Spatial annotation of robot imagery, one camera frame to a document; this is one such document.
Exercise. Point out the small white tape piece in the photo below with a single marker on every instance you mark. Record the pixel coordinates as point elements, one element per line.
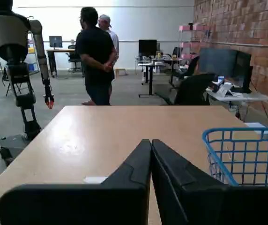
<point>94,179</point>

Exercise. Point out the black office chair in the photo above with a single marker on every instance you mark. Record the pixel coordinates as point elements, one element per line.
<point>192,91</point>
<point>74,57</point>

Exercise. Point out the white box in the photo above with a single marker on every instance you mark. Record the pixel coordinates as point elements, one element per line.
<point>224,89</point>

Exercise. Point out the white table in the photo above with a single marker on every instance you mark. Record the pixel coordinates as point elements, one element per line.
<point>253,97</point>

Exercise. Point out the small wooden stool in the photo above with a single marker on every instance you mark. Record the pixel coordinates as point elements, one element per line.
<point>120,69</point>

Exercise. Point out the black computer monitor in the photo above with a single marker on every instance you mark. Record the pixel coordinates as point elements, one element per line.
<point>147,47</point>
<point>243,68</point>

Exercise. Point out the large black monitor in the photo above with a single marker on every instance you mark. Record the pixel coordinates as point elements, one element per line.
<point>218,62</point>

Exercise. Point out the wooden desk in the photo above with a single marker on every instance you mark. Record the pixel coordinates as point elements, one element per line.
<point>59,50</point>

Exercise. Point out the person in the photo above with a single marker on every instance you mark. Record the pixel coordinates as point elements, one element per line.
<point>94,47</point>
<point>114,37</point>

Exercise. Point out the small computer monitor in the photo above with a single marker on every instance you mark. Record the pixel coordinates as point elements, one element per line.
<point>55,41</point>

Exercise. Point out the pink shelf rack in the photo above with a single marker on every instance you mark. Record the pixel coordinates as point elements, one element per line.
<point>185,28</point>

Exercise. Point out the grey humanoid robot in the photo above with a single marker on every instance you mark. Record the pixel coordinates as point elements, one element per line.
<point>7,30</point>

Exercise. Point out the black frame desk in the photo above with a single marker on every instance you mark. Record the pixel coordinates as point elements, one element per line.
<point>148,63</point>

